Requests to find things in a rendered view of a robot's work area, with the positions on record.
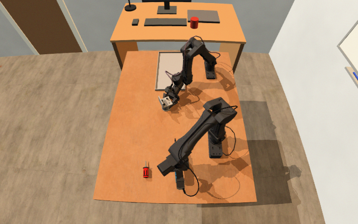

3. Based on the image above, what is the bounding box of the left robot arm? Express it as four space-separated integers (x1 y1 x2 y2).
157 97 237 176

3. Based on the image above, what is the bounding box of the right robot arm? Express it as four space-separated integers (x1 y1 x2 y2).
171 38 217 90

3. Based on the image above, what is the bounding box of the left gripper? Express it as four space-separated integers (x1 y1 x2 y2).
171 162 189 187

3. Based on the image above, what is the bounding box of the beige l-shaped bracket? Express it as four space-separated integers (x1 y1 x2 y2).
158 96 173 108

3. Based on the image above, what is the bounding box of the red screwdriver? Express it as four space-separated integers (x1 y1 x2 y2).
143 162 149 178

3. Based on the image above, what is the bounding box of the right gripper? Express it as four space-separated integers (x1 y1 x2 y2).
163 85 180 109

